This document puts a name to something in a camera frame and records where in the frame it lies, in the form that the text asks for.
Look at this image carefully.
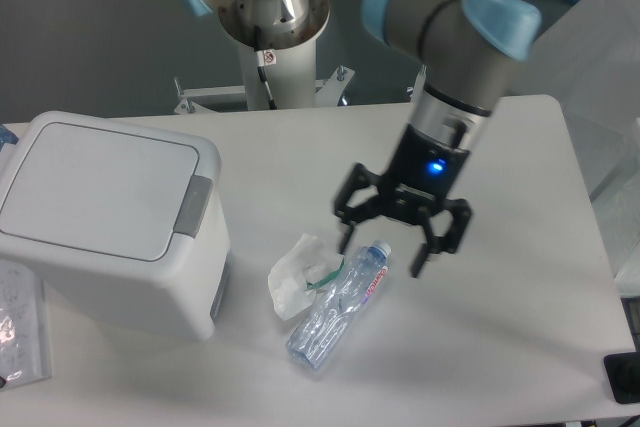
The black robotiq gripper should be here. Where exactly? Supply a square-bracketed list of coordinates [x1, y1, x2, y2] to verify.
[333, 122, 473, 278]

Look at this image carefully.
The white plastic trash can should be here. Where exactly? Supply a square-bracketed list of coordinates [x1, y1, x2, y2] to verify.
[1, 111, 230, 340]

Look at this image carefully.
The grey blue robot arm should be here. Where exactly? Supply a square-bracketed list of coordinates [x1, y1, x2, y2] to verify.
[182, 0, 541, 276]

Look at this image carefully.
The crumpled white paper wrapper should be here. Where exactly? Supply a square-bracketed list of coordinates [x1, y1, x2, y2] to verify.
[267, 234, 344, 321]

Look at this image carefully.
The crushed clear plastic bottle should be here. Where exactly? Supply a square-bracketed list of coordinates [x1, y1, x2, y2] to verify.
[286, 240, 391, 370]

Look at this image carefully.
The translucent plastic box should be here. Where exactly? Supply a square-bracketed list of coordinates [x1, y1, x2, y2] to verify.
[511, 0, 639, 298]

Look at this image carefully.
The black device at edge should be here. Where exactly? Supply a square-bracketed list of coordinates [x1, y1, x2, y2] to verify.
[603, 352, 639, 405]

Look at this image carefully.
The white metal base frame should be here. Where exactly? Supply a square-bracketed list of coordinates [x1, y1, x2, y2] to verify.
[172, 65, 431, 116]

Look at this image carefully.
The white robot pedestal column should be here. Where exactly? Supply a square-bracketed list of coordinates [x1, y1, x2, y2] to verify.
[217, 0, 332, 112]

